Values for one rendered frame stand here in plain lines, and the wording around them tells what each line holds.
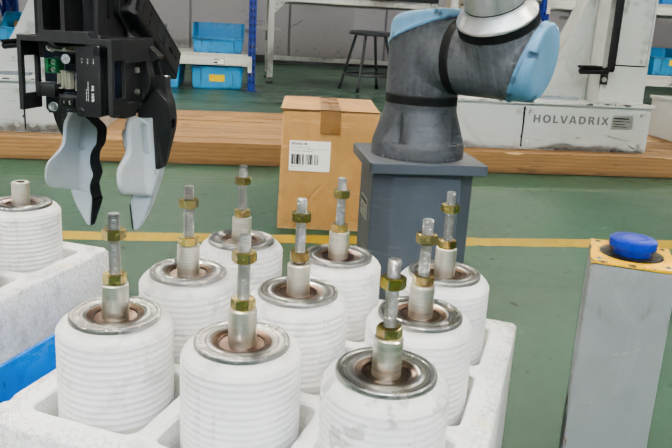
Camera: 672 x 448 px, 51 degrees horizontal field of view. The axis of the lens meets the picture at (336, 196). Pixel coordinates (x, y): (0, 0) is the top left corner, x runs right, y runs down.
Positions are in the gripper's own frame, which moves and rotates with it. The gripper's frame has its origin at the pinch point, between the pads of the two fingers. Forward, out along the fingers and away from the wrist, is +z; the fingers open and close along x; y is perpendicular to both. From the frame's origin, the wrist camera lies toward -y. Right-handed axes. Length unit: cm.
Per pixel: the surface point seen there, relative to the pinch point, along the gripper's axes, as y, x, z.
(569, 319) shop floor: -74, 50, 34
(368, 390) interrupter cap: 7.8, 22.4, 8.9
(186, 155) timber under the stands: -175, -65, 31
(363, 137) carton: -115, 5, 11
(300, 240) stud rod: -8.8, 13.5, 3.9
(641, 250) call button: -10.2, 43.5, 2.0
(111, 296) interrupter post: 1.7, 0.2, 7.0
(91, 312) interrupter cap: 1.0, -2.0, 9.0
